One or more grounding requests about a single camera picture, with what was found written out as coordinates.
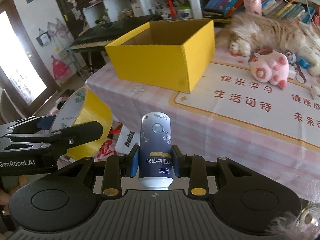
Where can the blue white spray bottle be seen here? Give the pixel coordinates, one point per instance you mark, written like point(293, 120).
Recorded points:
point(155, 156)

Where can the blue plastic bag roll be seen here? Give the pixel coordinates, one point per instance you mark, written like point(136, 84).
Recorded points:
point(303, 63)

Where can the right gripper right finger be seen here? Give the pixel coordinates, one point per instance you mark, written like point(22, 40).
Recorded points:
point(240, 197)

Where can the pink cartoon cup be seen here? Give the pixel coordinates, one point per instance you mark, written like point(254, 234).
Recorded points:
point(253, 7)

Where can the purple toy car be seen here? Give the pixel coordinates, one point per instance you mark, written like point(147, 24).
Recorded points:
point(291, 57)

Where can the white jar green lid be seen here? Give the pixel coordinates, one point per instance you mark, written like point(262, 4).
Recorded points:
point(184, 12)

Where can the large white charger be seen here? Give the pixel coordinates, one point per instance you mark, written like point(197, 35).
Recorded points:
point(292, 74)

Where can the yellow tape roll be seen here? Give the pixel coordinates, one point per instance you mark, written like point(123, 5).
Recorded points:
point(88, 121)

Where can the yellow cardboard box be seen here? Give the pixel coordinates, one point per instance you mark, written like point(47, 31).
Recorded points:
point(171, 55)

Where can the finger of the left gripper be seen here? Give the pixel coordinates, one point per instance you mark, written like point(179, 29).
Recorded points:
point(61, 140)
point(45, 122)

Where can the pink plush paw toy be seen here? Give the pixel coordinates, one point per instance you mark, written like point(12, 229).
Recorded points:
point(270, 66)

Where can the fluffy orange white cat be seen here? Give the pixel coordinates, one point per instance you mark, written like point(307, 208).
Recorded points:
point(248, 32)

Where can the small white charger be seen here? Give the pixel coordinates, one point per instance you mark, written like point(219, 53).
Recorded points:
point(315, 92)

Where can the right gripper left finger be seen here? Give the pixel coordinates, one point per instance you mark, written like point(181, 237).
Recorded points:
point(70, 196)

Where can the red tassel ornament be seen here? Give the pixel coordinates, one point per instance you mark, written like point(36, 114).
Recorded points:
point(172, 9)

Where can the black electronic keyboard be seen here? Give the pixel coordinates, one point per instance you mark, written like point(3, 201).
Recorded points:
point(96, 38)

